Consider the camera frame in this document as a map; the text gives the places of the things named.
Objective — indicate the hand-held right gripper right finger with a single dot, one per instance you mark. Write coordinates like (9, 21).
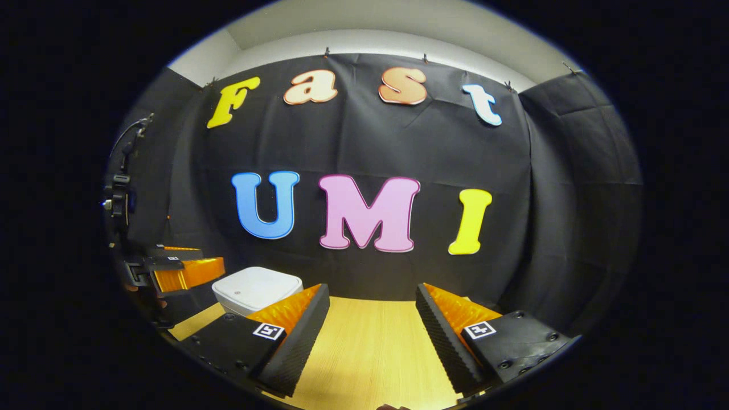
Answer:
(441, 344)

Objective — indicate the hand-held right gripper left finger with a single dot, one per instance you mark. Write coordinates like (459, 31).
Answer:
(304, 344)

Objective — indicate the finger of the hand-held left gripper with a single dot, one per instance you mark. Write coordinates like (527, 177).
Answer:
(182, 254)
(162, 264)

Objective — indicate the white desktop garbage bin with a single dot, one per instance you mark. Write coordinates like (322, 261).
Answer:
(256, 287)

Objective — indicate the wooden desktop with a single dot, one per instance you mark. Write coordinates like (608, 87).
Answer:
(370, 353)

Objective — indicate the black backdrop cloth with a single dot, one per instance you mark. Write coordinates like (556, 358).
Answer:
(370, 142)

